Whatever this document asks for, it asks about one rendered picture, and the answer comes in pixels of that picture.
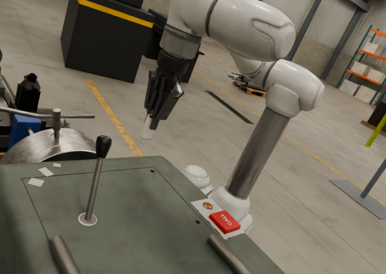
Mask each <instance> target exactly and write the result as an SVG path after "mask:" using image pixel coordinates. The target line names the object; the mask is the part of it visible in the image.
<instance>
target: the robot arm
mask: <svg viewBox="0 0 386 274"><path fill-rule="evenodd" d="M203 36H207V37H210V38H212V39H214V40H216V41H218V42H219V43H220V44H222V45H223V46H225V48H226V49H228V50H229V51H230V54H231V56H232V58H233V60H234V62H235V64H236V67H237V68H238V70H239V71H240V73H241V74H242V75H243V76H244V77H246V78H247V79H249V80H250V81H251V82H253V83H254V84H255V85H257V86H258V87H259V88H261V89H263V90H265V91H266V92H267V95H266V99H265V105H266V108H265V109H264V111H263V113H262V115H261V117H260V119H259V121H258V123H257V125H256V127H255V129H254V131H253V133H252V135H251V137H250V139H249V141H248V143H247V145H246V147H245V149H244V151H243V153H242V155H241V156H240V158H239V160H238V162H237V164H236V166H235V168H234V170H233V172H232V174H231V176H230V178H229V179H228V181H227V183H226V184H224V185H222V186H219V187H218V188H217V189H216V190H214V189H213V187H212V185H211V184H210V178H209V175H208V174H207V172H206V171H205V170H204V169H203V168H201V167H199V166H196V165H189V166H187V167H185V168H184V169H182V170H181V173H183V174H184V175H185V176H186V177H187V178H188V179H189V180H190V181H192V182H193V183H194V184H195V185H196V186H197V187H198V188H199V189H200V190H201V191H202V192H203V193H204V194H205V195H206V196H207V197H208V198H211V199H212V200H213V201H214V202H215V203H216V204H217V205H218V206H219V207H220V208H221V209H222V210H223V211H224V210H226V211H227V212H228V213H229V214H230V215H231V216H232V217H233V218H234V219H235V220H236V221H237V222H238V223H239V224H240V225H241V227H240V228H241V229H242V230H243V231H244V232H245V234H246V235H248V234H249V232H250V231H251V230H252V228H253V219H252V216H251V215H250V214H249V208H250V199H249V196H248V195H249V193H250V192H251V190H252V188H253V186H254V184H255V182H256V180H257V179H258V177H259V175H260V173H261V171H262V170H263V168H264V166H265V164H266V162H267V161H268V159H269V157H270V155H271V153H272V152H273V150H274V148H275V146H276V144H277V143H278V141H279V139H280V137H281V135H282V134H283V131H284V130H285V128H286V126H287V125H288V123H289V121H290V118H293V117H295V116H297V115H298V114H299V113H300V112H301V111H302V110H303V111H310V110H313V109H314V108H316V107H317V106H318V105H319V103H320V101H321V99H322V97H323V94H324V91H325V87H324V85H323V83H322V82H321V81H320V80H319V79H318V78H317V77H316V76H315V75H314V74H313V73H311V72H310V71H309V70H307V69H305V68H303V67H301V66H299V65H297V64H295V63H293V62H291V61H287V60H283V59H282V58H284V57H285V56H286V55H287V54H288V53H289V52H290V50H291V49H292V47H293V45H294V42H295V36H296V33H295V27H294V25H293V23H292V21H291V20H290V19H289V18H288V17H287V16H286V15H285V14H284V13H282V12H281V11H280V10H278V9H276V8H275V7H272V6H270V5H268V4H266V3H264V2H261V1H258V0H170V3H169V8H168V18H167V23H166V26H165V29H164V32H163V35H162V38H161V41H160V47H161V48H162V50H161V51H160V53H159V56H158V59H157V65H158V67H157V69H156V71H149V81H148V87H147V91H146V97H145V103H144V108H146V109H147V111H146V112H147V115H146V119H145V122H144V127H143V129H142V132H141V135H140V138H141V139H142V140H151V139H152V137H153V134H154V132H155V130H156V129H157V126H158V124H159V120H166V119H167V118H168V116H169V114H170V113H171V111H172V109H173V108H174V106H175V105H176V103H177V101H178V100H179V98H180V97H181V96H183V95H184V91H183V90H181V89H180V86H179V84H180V80H181V76H182V75H183V74H185V73H186V70H187V67H188V65H189V62H190V61H189V59H193V58H194V57H195V55H196V52H197V50H198V46H199V44H200V42H201V39H202V37H203Z"/></svg>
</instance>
